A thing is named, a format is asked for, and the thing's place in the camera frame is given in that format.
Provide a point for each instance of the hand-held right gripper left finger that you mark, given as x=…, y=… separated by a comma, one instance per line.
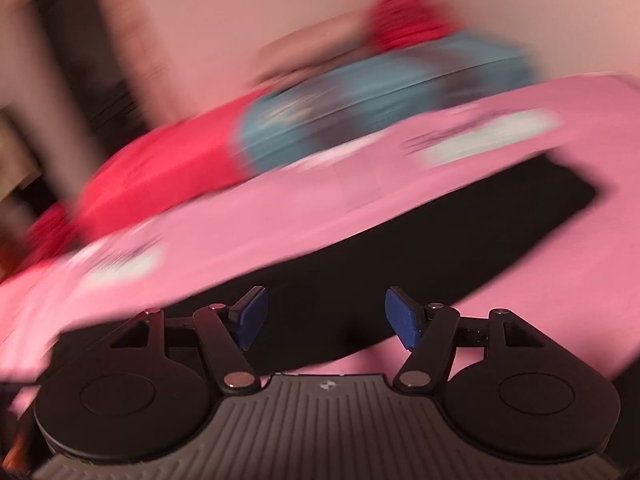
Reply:
x=251, y=317

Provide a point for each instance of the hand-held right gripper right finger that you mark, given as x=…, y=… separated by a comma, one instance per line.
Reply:
x=401, y=321

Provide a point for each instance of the black pants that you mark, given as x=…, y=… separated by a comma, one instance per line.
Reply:
x=400, y=240

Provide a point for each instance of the pink printed blanket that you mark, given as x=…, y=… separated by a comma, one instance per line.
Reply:
x=250, y=230

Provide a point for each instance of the red bedspread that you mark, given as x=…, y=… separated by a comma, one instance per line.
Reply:
x=165, y=170

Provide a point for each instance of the blue grey striped blanket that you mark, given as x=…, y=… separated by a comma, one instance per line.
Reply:
x=350, y=100

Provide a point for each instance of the pink pillow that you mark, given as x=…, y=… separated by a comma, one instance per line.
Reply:
x=320, y=50

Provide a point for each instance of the stack of red folded cloths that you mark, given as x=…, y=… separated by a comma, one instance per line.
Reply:
x=410, y=17

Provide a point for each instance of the dark doorway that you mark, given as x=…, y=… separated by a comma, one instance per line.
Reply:
x=95, y=50

